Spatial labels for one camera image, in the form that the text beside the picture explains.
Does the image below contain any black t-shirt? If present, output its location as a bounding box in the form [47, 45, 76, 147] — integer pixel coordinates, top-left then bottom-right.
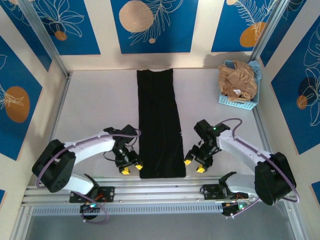
[136, 69, 187, 180]

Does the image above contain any light blue plastic basket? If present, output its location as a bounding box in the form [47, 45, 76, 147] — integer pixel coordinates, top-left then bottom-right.
[218, 59, 261, 112]

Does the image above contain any tan t-shirt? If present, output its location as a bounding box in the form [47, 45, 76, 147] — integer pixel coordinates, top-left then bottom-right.
[217, 59, 259, 102]

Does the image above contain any light blue t-shirt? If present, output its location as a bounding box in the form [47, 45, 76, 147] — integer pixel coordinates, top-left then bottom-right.
[248, 60, 262, 80]

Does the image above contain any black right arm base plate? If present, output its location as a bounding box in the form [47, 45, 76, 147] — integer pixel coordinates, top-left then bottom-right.
[201, 183, 250, 201]

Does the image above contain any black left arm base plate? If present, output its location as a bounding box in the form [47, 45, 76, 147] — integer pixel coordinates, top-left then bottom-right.
[69, 185, 116, 204]

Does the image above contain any aluminium rail frame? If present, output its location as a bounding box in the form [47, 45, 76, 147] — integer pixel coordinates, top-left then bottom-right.
[21, 175, 295, 207]

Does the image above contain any grey slotted cable duct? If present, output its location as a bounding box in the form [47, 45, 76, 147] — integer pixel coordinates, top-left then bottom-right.
[31, 204, 225, 217]

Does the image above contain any blue floral wall poster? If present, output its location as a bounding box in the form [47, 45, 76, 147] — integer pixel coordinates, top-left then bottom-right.
[210, 0, 280, 53]
[23, 0, 102, 56]
[270, 14, 320, 156]
[110, 0, 200, 55]
[0, 34, 44, 161]

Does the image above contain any aluminium corner post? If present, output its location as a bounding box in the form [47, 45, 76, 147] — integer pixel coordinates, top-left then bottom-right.
[250, 0, 291, 64]
[18, 0, 70, 78]

